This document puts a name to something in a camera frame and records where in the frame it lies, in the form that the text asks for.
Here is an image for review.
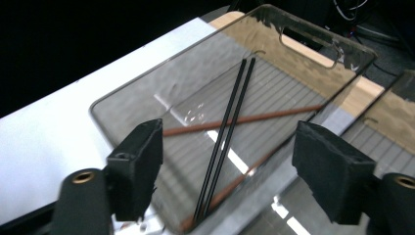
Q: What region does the white floor cable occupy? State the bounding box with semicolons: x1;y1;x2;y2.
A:
332;0;370;22

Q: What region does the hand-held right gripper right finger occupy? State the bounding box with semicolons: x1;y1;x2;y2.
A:
292;120;378;226

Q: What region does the brown wooden chopstick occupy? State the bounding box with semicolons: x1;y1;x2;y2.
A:
178;143;288;233
161;103;326;137

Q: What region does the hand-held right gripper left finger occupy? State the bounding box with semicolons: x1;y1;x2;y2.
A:
106;117;164;222

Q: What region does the black chopstick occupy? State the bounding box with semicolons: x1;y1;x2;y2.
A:
193;58;248;223
200;57;257;220

